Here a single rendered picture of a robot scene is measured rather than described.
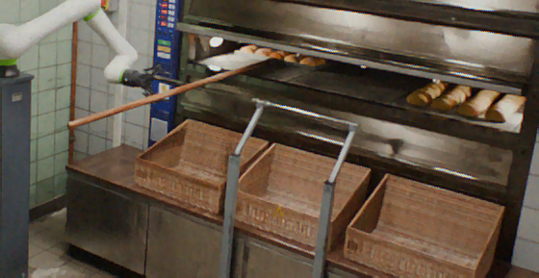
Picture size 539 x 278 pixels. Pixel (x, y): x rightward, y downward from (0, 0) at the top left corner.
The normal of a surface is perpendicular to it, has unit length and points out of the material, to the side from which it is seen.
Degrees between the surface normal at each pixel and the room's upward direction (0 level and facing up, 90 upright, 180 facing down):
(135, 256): 90
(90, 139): 90
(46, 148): 90
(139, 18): 90
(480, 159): 70
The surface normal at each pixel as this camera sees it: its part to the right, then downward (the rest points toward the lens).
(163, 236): -0.55, 0.17
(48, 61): 0.83, 0.20
